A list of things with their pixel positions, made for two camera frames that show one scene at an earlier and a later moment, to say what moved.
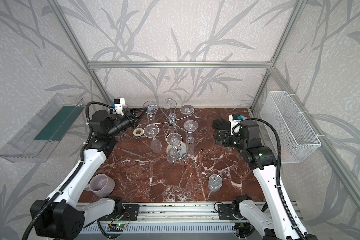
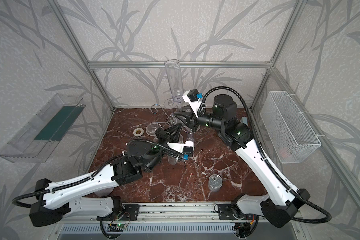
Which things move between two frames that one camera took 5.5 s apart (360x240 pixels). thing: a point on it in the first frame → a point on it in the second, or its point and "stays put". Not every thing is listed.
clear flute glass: [150, 108] → [173, 68]
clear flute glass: [152, 130] stays put
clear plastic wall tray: [34, 141] stays put
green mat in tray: [60, 124] stays put
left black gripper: [131, 116] → [164, 135]
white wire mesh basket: [297, 142] stays put
